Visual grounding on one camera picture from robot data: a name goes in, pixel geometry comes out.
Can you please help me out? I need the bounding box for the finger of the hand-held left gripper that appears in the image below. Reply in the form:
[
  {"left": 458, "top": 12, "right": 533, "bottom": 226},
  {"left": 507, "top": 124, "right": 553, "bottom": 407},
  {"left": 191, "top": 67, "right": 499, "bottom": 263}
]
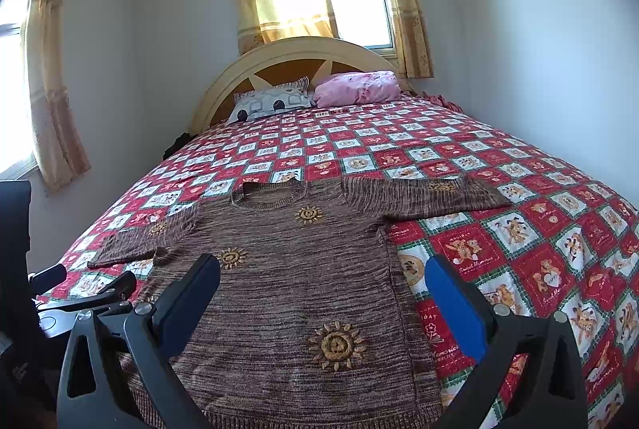
[
  {"left": 40, "top": 270, "right": 138, "bottom": 316},
  {"left": 29, "top": 263, "right": 68, "bottom": 296}
]

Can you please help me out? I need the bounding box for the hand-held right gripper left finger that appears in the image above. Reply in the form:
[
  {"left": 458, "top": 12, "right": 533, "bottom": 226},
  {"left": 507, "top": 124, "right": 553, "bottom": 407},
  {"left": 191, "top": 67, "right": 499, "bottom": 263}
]
[{"left": 56, "top": 252, "right": 222, "bottom": 429}]

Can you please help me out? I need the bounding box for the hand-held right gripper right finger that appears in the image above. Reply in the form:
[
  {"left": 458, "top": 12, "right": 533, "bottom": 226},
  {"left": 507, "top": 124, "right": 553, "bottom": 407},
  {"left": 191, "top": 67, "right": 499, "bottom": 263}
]
[{"left": 424, "top": 254, "right": 590, "bottom": 429}]

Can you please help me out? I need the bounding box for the brown knitted sweater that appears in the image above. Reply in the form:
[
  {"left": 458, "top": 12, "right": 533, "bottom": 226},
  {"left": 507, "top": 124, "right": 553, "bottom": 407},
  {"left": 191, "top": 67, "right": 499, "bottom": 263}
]
[{"left": 87, "top": 174, "right": 512, "bottom": 429}]

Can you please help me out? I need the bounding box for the red printed bear blanket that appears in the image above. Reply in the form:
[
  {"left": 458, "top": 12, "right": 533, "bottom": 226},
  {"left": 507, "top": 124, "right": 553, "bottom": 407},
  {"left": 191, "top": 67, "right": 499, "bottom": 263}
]
[{"left": 37, "top": 97, "right": 639, "bottom": 429}]

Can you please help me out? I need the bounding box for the dark bundle beside bed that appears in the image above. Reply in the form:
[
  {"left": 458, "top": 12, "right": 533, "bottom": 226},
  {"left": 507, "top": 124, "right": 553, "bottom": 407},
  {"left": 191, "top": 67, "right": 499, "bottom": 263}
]
[{"left": 162, "top": 131, "right": 195, "bottom": 160}]

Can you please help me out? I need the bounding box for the pink frilled cloth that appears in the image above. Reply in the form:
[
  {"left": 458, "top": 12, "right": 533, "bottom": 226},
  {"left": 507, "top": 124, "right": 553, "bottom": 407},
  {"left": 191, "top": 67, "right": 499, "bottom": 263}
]
[{"left": 417, "top": 91, "right": 465, "bottom": 113}]

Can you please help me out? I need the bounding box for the grey patterned pillow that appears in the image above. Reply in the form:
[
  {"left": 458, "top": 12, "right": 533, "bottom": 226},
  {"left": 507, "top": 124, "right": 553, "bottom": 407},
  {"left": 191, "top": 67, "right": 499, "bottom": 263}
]
[{"left": 226, "top": 78, "right": 316, "bottom": 125}]

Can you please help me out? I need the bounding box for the pink pillow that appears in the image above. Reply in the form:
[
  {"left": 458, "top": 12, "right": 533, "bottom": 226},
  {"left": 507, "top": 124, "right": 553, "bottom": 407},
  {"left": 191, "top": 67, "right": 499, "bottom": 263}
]
[{"left": 312, "top": 71, "right": 400, "bottom": 109}]

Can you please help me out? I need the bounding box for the cream wooden headboard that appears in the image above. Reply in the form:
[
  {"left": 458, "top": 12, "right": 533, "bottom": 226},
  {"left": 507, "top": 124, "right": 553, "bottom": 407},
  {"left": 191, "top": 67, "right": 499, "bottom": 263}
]
[{"left": 192, "top": 36, "right": 415, "bottom": 135}]

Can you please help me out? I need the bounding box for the side wall window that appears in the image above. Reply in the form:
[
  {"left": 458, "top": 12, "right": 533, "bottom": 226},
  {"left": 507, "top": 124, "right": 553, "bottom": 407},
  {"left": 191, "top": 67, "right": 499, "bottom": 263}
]
[{"left": 0, "top": 0, "right": 38, "bottom": 180}]

